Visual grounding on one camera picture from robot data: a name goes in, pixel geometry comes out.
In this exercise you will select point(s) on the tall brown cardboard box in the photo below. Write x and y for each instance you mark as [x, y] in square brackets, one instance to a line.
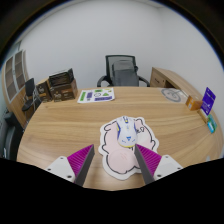
[42, 91]

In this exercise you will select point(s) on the purple standing card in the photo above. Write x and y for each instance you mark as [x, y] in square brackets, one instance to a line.
[208, 100]

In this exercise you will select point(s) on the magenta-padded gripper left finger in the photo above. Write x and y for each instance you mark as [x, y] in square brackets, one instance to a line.
[63, 166]

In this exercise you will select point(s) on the wooden side desk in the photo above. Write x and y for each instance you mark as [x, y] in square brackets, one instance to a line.
[166, 78]

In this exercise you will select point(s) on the wide brown cardboard box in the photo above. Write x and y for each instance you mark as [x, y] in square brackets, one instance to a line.
[65, 93]

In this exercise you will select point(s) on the black cardboard box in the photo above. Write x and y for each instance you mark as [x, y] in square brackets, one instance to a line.
[60, 78]

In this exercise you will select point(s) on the small orange box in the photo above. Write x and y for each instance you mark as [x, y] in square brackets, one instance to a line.
[194, 102]

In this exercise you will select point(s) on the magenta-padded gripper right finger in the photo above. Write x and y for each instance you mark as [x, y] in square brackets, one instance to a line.
[165, 165]

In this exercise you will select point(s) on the small teal packet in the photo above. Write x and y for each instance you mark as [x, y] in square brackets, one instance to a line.
[212, 124]

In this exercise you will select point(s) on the black mesh office chair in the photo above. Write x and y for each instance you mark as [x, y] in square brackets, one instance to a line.
[110, 61]

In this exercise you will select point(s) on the white green purple sticker sheet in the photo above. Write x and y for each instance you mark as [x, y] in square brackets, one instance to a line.
[96, 95]

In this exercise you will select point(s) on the grey backpack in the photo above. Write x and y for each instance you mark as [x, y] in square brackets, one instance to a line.
[125, 75]

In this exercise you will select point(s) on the white blue yellow computer mouse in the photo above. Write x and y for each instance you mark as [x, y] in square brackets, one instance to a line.
[126, 131]

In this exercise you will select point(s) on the wooden shelf cabinet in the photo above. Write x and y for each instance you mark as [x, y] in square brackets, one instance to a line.
[13, 76]

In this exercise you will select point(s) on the pink pig-shaped mouse pad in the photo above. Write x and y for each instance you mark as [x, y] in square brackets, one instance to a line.
[116, 160]

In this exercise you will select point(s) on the round grey printed pad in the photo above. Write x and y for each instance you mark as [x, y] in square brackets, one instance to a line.
[171, 95]

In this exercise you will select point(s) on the black visitor chair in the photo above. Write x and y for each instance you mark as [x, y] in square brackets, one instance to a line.
[30, 88]

